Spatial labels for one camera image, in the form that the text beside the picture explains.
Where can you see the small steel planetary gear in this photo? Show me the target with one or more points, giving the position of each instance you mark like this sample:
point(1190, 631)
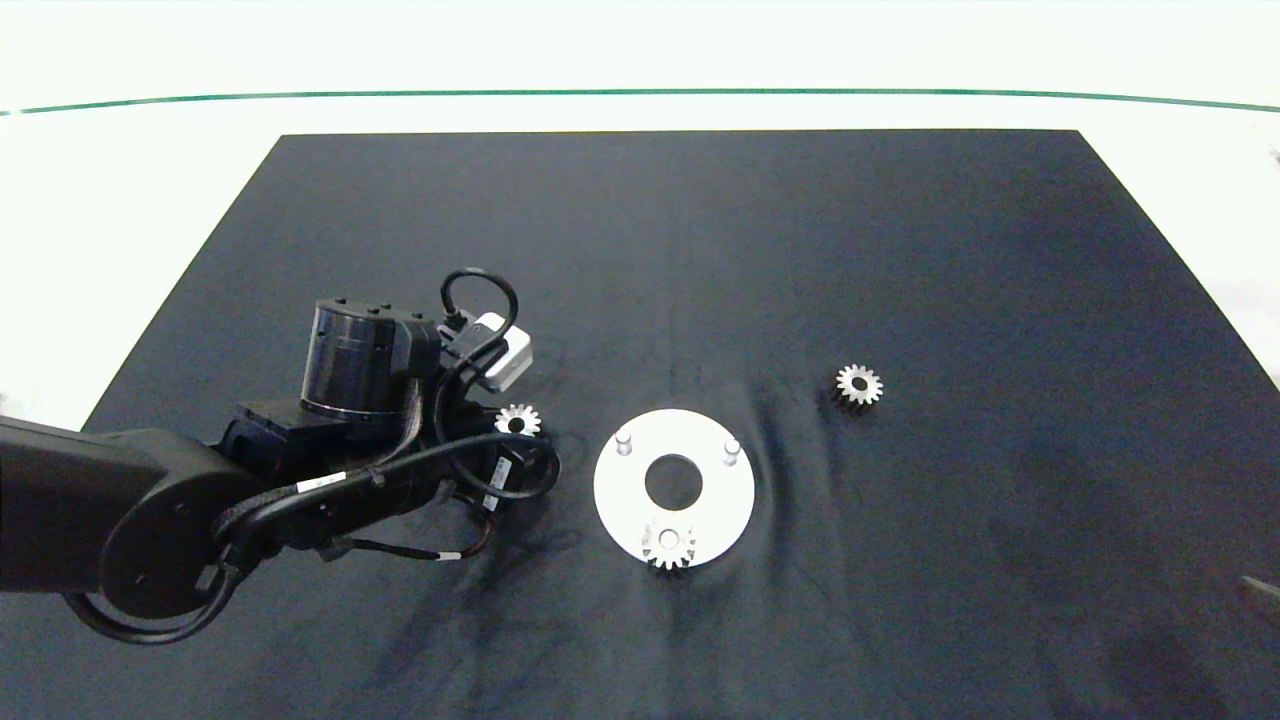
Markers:
point(870, 386)
point(506, 420)
point(681, 548)

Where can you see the round white carrier plate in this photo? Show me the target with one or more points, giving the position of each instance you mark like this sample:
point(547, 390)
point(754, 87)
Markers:
point(722, 502)

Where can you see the dark mat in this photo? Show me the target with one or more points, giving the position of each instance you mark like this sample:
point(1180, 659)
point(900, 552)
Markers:
point(900, 250)

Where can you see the silver boxy wrist camera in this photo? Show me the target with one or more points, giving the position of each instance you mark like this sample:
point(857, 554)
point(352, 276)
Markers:
point(505, 352)

